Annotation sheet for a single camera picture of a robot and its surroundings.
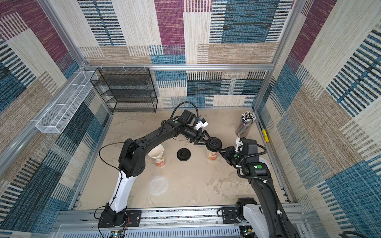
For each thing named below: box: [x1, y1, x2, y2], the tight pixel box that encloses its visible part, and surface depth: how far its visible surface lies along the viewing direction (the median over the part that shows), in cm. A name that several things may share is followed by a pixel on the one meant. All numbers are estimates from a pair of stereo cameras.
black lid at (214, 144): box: [205, 136, 223, 152], surface depth 81 cm
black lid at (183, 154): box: [176, 147, 191, 162], surface depth 96 cm
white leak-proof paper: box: [148, 175, 170, 197], surface depth 85 cm
